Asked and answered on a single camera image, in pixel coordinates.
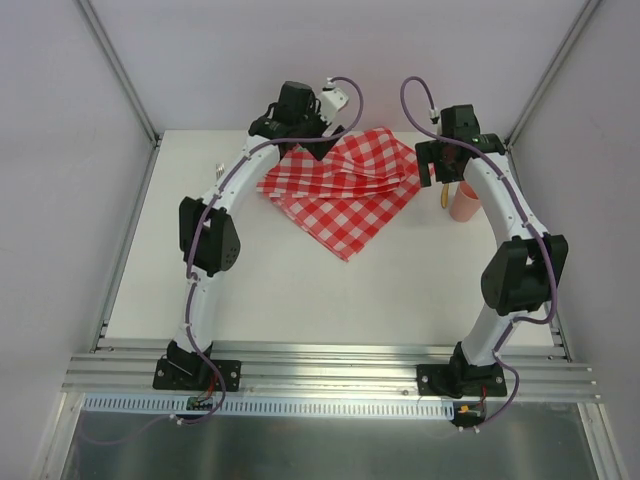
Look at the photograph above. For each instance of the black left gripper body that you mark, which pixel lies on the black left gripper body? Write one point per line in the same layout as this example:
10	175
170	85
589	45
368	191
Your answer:
310	138

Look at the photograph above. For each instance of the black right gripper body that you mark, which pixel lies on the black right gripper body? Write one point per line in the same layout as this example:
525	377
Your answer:
441	154

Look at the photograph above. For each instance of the red white checkered cloth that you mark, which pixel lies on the red white checkered cloth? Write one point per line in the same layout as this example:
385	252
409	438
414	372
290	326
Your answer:
344	200

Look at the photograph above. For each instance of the pink plastic cup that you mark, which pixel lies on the pink plastic cup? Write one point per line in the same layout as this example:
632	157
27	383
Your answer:
465	203

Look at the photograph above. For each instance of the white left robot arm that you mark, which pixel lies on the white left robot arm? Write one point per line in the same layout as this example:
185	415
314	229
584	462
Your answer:
208	238

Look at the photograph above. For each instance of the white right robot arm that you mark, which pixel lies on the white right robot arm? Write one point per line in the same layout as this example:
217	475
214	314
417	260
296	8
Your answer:
520	278

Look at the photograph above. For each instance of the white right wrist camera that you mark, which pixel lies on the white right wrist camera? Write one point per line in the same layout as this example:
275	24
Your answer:
434	115

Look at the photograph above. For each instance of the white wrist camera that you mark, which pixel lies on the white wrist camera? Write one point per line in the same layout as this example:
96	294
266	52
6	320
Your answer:
434	115
332	101

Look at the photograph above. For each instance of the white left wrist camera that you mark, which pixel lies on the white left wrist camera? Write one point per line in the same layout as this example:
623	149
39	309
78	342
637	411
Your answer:
332	101

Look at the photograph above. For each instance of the right aluminium frame post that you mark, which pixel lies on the right aluminium frame post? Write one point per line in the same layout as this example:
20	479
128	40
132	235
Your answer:
576	29

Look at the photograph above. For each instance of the aluminium frame post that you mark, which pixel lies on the aluminium frame post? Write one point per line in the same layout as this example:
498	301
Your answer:
93	22
576	29

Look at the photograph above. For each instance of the left aluminium frame post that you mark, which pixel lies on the left aluminium frame post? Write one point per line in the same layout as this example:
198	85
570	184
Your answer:
93	22

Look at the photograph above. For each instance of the white slotted cable duct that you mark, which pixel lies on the white slotted cable duct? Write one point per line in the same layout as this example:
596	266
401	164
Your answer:
420	409

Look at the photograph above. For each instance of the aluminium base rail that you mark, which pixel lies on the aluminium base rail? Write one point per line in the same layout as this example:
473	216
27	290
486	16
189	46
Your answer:
331	370

